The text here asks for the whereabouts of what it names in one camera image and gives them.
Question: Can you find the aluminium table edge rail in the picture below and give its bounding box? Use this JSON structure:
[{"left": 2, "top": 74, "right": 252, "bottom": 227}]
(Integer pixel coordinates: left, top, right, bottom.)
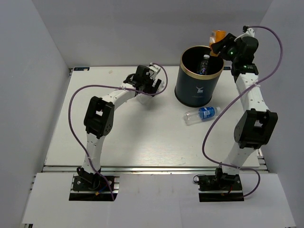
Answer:
[{"left": 42, "top": 165, "right": 269, "bottom": 175}]

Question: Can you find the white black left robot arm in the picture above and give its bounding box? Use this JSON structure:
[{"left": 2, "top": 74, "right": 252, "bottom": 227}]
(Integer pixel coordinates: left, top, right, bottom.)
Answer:
[{"left": 77, "top": 64, "right": 165, "bottom": 190}]

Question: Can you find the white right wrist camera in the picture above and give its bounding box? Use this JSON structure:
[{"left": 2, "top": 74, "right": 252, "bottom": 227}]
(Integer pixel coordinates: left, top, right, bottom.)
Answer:
[{"left": 241, "top": 26, "right": 255, "bottom": 38}]

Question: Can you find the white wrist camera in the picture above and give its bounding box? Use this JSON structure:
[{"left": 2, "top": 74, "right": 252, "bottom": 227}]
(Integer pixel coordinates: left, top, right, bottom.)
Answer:
[
  {"left": 241, "top": 26, "right": 255, "bottom": 38},
  {"left": 148, "top": 63, "right": 161, "bottom": 77}
]

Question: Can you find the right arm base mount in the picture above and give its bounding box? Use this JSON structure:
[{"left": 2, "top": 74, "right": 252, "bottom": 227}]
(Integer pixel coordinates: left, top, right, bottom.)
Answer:
[{"left": 193, "top": 174, "right": 244, "bottom": 202}]

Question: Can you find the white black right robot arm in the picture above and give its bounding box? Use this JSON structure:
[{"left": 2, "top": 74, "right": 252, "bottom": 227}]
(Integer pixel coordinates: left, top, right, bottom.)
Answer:
[{"left": 211, "top": 33, "right": 278, "bottom": 190}]

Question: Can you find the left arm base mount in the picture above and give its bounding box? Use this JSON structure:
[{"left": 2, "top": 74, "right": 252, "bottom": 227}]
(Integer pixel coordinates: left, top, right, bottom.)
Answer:
[{"left": 69, "top": 175, "right": 113, "bottom": 202}]

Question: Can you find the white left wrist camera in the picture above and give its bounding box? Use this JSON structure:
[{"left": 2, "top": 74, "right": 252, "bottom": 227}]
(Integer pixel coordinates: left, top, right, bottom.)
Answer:
[{"left": 148, "top": 63, "right": 161, "bottom": 77}]

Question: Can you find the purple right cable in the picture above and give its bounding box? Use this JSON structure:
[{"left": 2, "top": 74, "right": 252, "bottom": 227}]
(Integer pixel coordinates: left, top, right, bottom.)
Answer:
[{"left": 201, "top": 25, "right": 285, "bottom": 198}]

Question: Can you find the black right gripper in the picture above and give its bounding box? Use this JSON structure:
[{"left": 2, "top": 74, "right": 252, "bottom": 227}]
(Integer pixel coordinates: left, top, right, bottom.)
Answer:
[{"left": 211, "top": 33, "right": 241, "bottom": 63}]

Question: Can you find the orange plastic bottle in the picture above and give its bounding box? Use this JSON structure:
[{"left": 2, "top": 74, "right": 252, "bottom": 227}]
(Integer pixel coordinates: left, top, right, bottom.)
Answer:
[{"left": 209, "top": 30, "right": 226, "bottom": 57}]

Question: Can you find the small bottle green-blue label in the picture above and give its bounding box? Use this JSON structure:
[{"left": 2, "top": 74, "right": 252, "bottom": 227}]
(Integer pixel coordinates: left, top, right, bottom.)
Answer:
[{"left": 136, "top": 81, "right": 164, "bottom": 104}]

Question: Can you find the clear bottle blue wrap label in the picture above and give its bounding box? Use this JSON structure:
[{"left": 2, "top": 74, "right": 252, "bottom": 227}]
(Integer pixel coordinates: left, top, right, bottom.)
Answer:
[{"left": 183, "top": 107, "right": 221, "bottom": 125}]

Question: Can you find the dark blue gold-rimmed bin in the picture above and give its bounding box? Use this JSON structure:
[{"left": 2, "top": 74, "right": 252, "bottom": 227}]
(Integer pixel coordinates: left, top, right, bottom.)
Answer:
[{"left": 174, "top": 46, "right": 224, "bottom": 107}]

